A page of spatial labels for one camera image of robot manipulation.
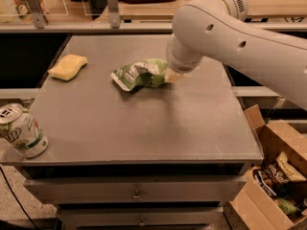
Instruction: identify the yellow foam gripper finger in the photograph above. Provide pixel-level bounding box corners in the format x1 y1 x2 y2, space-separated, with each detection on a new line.
165 68 185 83

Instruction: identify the green jalapeno chip bag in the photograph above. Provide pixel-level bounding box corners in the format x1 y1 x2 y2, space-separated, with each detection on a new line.
110 59 168 92

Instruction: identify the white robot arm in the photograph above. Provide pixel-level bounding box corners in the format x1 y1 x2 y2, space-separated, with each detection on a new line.
167 0 307 109

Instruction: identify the brown snack bag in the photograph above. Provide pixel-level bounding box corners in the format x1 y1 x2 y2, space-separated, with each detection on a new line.
252 151 306 197

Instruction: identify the green snack bag in box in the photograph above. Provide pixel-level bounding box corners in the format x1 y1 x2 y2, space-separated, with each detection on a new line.
274 197 300 215

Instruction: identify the yellow sponge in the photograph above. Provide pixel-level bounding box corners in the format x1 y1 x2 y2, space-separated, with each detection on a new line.
48 54 87 81

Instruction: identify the upper grey drawer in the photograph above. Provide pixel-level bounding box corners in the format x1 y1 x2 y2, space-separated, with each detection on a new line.
25 175 246 205

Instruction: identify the grey drawer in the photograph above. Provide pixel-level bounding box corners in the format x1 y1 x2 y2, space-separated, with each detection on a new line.
57 207 224 227
25 175 246 205

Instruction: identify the lower grey drawer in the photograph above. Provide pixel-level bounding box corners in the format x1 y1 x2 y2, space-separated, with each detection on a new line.
57 207 224 227

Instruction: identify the cardboard box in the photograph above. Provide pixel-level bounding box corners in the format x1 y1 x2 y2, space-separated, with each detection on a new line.
230 105 307 230

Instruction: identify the white green soda can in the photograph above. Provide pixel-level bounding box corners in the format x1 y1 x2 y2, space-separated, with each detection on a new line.
0 103 48 158

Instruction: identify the colourful package behind glass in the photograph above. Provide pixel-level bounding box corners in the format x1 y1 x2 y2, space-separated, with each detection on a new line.
0 0 49 23

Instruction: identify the middle metal bracket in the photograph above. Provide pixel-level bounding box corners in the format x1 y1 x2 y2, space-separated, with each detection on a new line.
107 0 121 29

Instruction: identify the metal bracket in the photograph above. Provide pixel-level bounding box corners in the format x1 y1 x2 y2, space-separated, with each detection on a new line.
26 0 47 29
107 0 121 29

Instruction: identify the left metal bracket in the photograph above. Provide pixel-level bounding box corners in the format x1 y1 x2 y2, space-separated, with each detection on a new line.
26 0 47 29

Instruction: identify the black cable on floor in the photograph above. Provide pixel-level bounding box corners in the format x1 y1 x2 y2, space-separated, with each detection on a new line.
0 165 40 230

